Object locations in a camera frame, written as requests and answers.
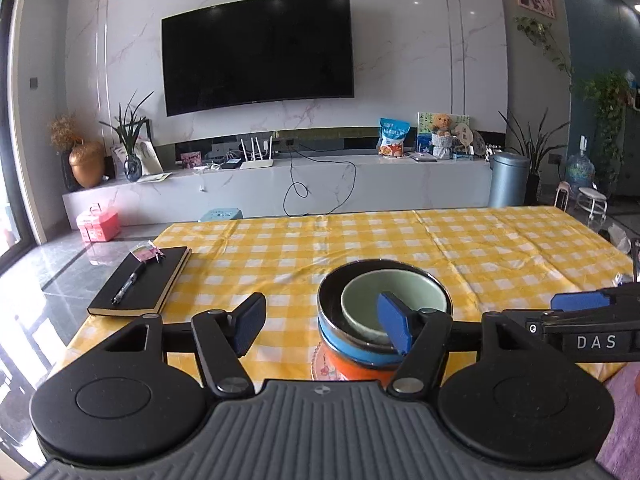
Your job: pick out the hanging vine plant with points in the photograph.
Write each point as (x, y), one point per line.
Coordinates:
(609, 92)

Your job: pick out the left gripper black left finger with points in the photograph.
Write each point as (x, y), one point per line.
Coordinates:
(221, 339)

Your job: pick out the yellow checked tablecloth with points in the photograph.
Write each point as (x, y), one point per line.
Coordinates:
(487, 259)

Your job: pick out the grey metal trash bin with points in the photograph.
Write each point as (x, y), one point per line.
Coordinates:
(508, 180)

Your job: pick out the teddy bear toy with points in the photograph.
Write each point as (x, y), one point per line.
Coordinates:
(441, 124)

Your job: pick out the blue snack bag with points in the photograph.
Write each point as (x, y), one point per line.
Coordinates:
(392, 134)

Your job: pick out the white wifi router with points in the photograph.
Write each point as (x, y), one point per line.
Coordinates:
(254, 156)

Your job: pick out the light blue plastic stool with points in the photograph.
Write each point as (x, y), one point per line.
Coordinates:
(221, 214)

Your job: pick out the tall leafy floor plant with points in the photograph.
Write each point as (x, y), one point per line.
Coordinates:
(534, 145)

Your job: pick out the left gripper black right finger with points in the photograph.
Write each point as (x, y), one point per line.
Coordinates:
(421, 338)

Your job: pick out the blue steel-lined bowl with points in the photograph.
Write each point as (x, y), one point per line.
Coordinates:
(364, 354)

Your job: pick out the black wall television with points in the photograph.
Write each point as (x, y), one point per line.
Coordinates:
(255, 51)

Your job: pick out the white round stool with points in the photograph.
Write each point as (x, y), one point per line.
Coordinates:
(593, 202)

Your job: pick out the white marble tv console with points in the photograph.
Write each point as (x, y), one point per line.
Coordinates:
(295, 186)

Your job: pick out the pink binder clip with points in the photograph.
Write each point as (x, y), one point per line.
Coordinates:
(147, 251)

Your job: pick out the pink storage box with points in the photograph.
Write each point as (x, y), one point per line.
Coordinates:
(98, 225)

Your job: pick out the black notebook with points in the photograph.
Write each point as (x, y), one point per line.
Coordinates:
(149, 293)

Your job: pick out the copper round vase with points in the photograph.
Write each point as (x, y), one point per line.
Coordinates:
(87, 163)

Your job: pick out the green plant in glass vase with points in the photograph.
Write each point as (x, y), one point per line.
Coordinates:
(127, 125)

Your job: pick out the black pen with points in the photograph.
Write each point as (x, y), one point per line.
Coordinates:
(132, 278)

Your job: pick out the green ceramic bowl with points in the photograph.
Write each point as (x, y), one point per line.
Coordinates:
(359, 298)

